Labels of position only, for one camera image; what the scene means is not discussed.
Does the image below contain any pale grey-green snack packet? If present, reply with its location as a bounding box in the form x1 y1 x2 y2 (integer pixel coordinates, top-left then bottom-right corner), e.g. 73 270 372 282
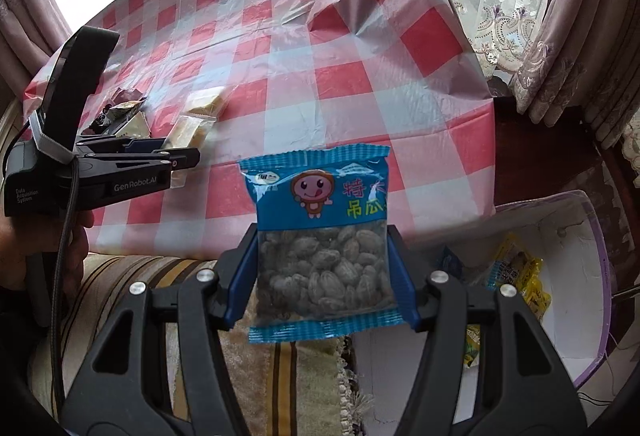
107 113 151 139

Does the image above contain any striped plush cushion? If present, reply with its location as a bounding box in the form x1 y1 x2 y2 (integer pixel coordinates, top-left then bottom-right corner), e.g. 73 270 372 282
30 253 373 436

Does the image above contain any dark foil snack wrapper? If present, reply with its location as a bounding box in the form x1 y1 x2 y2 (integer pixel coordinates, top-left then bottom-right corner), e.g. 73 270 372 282
95 104 118 129

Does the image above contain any person's left hand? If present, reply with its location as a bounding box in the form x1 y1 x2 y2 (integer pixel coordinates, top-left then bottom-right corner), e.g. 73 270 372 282
0 211 96 297

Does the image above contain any yellow gold snack packet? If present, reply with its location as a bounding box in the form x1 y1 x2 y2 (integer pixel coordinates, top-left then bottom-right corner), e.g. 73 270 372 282
487 233 551 322

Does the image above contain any cream snack packet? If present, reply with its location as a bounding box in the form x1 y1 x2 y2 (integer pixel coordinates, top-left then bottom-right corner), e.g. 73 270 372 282
159 113 213 189
182 86 227 119

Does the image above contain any blue cartoon seed packet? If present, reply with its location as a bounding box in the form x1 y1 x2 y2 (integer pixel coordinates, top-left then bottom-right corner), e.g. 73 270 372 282
237 143 406 344

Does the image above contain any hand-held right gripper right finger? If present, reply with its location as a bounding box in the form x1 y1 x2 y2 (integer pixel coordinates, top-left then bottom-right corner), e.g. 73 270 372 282
385 225 588 436

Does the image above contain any red white checkered tablecloth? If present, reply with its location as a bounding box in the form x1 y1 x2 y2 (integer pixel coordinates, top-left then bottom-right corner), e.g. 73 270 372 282
22 0 498 262

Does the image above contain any taupe curtain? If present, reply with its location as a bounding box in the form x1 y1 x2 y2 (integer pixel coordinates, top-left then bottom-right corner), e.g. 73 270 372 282
0 0 76 97
510 0 640 152

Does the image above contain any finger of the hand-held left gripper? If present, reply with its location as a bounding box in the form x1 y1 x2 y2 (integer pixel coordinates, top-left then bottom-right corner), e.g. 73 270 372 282
75 136 166 152
77 147 201 173

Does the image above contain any silver green snack packet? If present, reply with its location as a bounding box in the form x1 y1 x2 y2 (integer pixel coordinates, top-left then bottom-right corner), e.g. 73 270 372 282
465 323 483 369

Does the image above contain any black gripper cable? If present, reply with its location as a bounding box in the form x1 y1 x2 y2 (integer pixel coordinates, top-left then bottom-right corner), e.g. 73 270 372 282
50 151 81 412

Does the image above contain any white box with purple rim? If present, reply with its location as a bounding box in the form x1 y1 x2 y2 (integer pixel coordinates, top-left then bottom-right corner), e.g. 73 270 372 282
350 189 613 422

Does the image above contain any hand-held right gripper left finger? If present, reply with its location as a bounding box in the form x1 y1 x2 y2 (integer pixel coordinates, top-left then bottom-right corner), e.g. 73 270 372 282
60 223 261 436

